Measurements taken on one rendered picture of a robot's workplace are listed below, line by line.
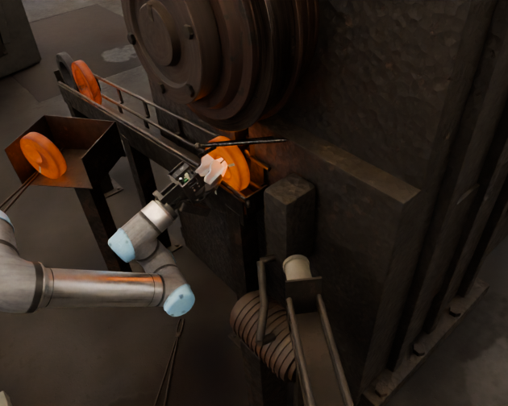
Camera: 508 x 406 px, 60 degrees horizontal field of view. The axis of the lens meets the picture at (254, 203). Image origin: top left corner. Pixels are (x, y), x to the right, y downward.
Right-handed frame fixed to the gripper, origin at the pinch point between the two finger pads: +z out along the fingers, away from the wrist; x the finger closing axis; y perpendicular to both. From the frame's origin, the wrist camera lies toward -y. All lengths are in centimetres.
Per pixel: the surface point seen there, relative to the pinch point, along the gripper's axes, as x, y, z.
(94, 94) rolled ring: 81, -9, -4
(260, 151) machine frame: -7.1, 1.8, 7.1
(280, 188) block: -22.5, 5.5, 0.3
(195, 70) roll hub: -11.7, 35.4, -1.2
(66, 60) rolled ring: 104, -2, -1
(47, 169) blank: 49, 0, -35
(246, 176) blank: -7.7, -1.0, 0.4
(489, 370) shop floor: -70, -86, 23
